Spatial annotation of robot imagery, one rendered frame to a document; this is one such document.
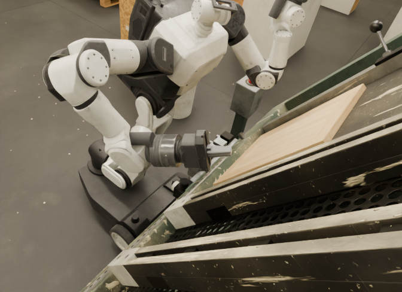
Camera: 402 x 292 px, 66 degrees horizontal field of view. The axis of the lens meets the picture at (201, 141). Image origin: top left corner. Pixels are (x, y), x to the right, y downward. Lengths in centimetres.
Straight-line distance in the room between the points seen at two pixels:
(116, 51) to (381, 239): 67
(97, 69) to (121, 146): 19
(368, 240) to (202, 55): 83
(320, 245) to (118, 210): 166
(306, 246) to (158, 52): 69
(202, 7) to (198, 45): 12
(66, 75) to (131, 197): 136
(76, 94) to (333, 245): 57
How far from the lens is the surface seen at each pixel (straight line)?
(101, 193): 201
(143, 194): 199
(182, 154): 79
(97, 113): 73
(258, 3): 368
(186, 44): 101
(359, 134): 56
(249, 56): 128
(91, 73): 69
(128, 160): 80
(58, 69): 73
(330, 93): 123
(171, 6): 111
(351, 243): 33
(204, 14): 99
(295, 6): 120
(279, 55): 127
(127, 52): 83
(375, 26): 118
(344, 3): 619
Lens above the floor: 179
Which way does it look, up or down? 44 degrees down
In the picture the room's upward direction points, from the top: 11 degrees clockwise
